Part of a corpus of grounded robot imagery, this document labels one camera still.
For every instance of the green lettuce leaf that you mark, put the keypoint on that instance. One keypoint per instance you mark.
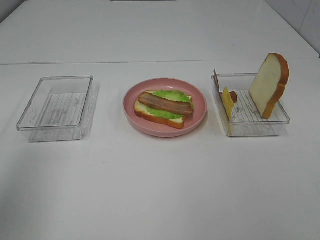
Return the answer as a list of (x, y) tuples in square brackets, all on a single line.
[(172, 95)]

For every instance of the upright bread slice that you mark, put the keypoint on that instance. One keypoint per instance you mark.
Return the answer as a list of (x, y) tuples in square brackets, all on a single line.
[(269, 84)]

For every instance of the yellow cheese slice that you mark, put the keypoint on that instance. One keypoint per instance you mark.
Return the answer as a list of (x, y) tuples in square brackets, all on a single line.
[(228, 105)]

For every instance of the pink round plate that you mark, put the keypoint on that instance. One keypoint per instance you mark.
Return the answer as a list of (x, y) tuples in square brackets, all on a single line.
[(161, 130)]

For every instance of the clear plastic container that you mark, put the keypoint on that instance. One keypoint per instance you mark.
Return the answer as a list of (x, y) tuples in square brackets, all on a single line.
[(246, 119), (61, 108)]

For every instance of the bacon strip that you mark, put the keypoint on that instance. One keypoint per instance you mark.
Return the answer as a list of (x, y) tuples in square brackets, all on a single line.
[(233, 94), (159, 103)]

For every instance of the clear right plastic container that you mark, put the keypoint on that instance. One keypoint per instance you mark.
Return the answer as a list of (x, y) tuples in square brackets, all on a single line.
[(246, 119)]

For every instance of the bread slice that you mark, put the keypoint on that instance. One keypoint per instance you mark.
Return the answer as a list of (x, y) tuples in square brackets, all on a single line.
[(269, 84), (140, 111)]

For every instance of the clear left plastic container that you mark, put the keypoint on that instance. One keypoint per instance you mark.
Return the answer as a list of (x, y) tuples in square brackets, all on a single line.
[(61, 108)]

